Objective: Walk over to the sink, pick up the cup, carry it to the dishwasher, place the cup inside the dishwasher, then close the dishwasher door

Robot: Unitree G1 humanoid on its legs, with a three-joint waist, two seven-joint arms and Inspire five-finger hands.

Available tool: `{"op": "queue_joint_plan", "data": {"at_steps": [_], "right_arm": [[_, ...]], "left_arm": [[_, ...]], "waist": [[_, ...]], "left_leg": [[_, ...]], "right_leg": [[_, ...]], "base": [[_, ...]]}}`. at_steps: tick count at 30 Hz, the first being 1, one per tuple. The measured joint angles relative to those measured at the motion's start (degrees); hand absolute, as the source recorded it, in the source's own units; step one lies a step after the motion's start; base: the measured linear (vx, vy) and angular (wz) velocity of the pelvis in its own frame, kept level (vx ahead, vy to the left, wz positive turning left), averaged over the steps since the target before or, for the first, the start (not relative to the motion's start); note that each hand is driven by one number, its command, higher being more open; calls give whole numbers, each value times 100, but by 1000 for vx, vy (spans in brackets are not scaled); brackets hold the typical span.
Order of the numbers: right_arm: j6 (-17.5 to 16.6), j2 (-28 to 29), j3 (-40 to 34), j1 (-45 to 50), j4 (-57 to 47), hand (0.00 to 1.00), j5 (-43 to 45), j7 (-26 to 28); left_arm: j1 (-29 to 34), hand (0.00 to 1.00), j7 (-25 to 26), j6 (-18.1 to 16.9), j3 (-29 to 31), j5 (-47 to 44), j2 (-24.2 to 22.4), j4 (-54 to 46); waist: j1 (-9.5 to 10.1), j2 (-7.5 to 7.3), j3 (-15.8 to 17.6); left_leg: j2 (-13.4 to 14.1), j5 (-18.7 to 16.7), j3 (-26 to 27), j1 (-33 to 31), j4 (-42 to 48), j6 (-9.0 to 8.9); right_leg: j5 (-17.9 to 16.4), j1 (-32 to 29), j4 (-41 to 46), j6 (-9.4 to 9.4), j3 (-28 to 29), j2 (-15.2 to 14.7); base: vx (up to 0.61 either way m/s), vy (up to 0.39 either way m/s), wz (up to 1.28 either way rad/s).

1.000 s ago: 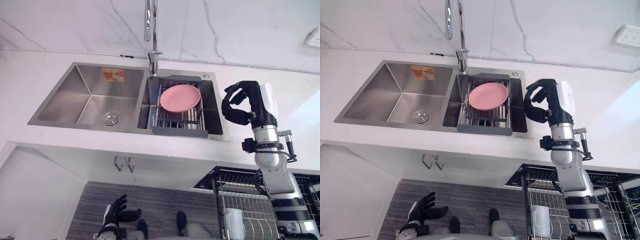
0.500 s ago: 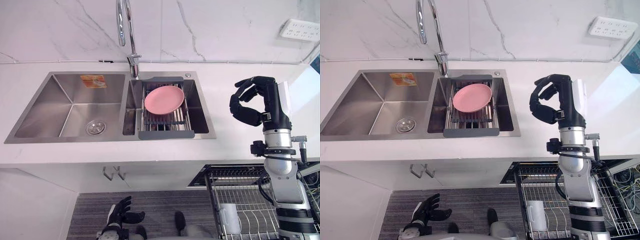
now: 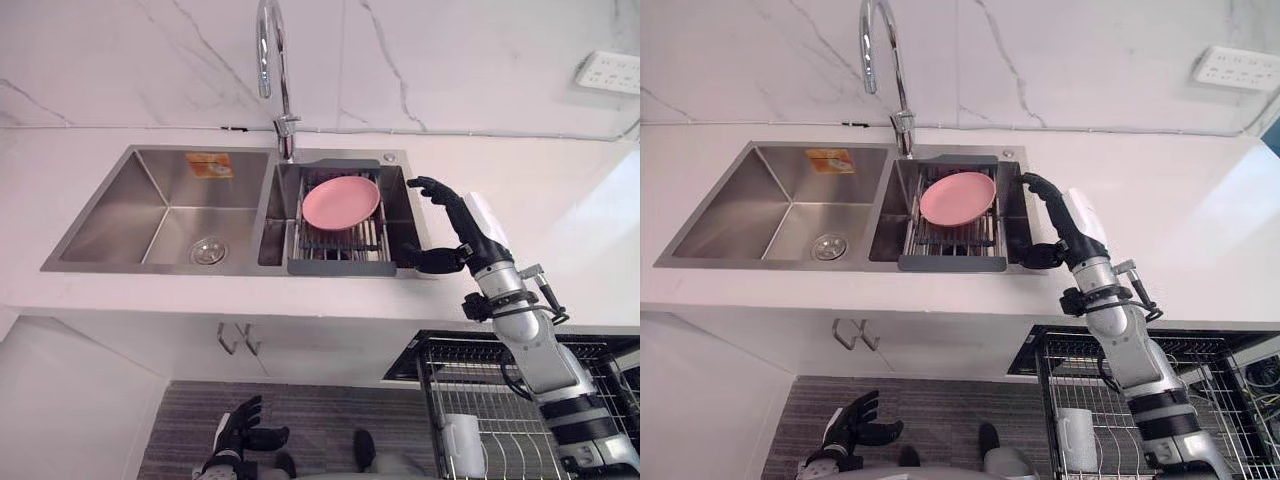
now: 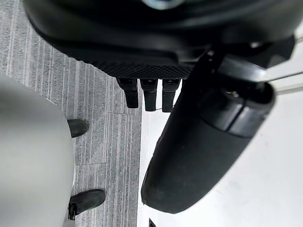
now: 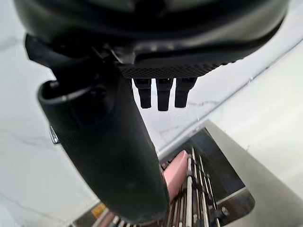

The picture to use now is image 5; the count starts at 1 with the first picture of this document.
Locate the pink cup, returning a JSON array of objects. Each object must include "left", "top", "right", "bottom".
[{"left": 162, "top": 150, "right": 189, "bottom": 201}]

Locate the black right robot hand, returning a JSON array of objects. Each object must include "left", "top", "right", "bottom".
[{"left": 13, "top": 0, "right": 289, "bottom": 223}]

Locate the chrome faucet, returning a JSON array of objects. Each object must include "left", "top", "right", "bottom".
[{"left": 49, "top": 125, "right": 59, "bottom": 144}]

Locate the roll-up sink drying rack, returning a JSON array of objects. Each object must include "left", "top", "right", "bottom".
[{"left": 98, "top": 146, "right": 228, "bottom": 227}]

